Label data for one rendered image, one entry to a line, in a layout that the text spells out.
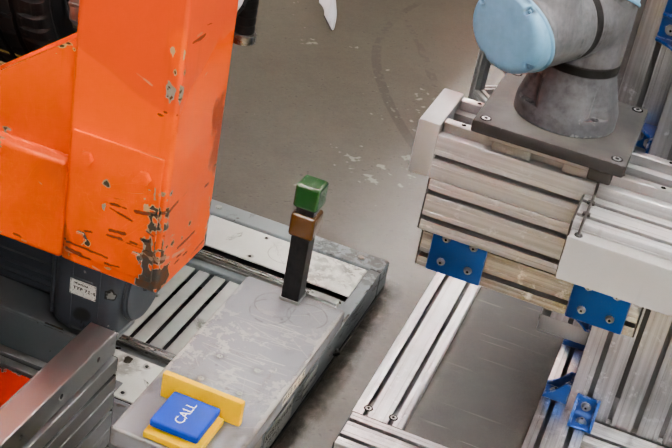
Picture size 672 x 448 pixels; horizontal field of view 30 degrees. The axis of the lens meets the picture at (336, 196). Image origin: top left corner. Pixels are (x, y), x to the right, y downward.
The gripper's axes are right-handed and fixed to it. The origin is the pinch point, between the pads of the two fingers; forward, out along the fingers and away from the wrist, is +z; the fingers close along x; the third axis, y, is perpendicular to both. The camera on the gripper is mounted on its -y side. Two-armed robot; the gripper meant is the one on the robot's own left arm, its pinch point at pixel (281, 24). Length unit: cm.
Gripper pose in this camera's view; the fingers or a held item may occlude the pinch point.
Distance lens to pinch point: 185.8
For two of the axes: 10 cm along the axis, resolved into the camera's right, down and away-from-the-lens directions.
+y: 1.7, 0.8, 9.8
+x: -9.7, -1.5, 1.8
